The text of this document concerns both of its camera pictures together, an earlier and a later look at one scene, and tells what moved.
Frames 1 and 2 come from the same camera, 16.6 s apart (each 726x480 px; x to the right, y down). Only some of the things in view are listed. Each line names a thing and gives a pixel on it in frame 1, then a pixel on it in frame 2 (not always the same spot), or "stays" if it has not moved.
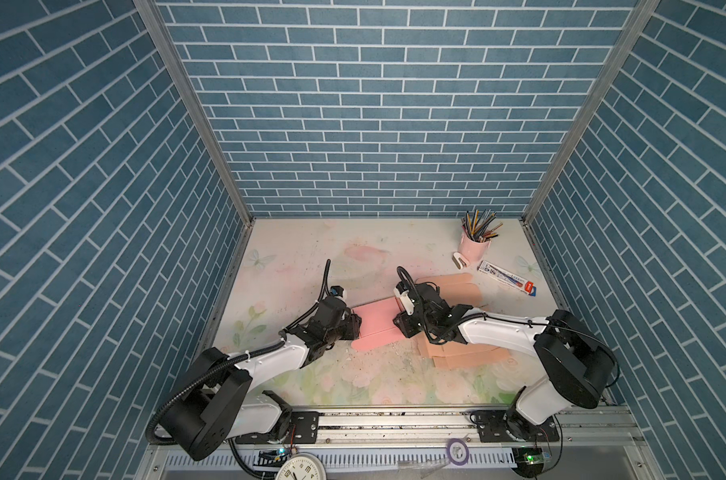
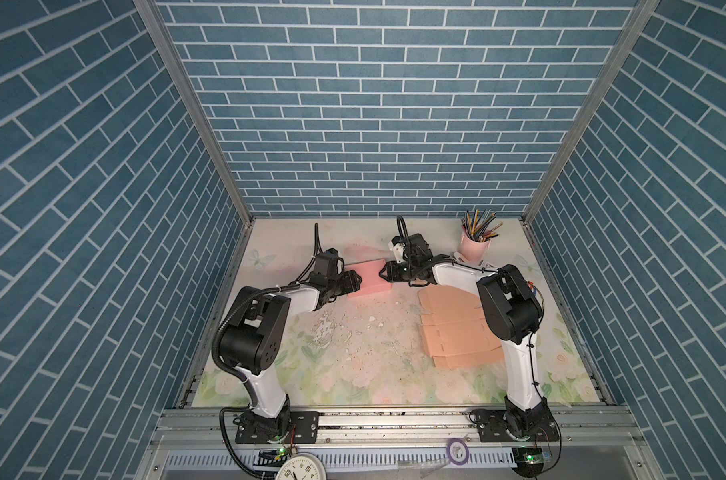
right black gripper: x=402 y=323 to x=390 y=272
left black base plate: x=302 y=429 stays
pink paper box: x=378 y=327 to x=369 y=272
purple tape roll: x=448 y=448 stays
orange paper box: x=459 y=289 stays
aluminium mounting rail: x=581 y=429 stays
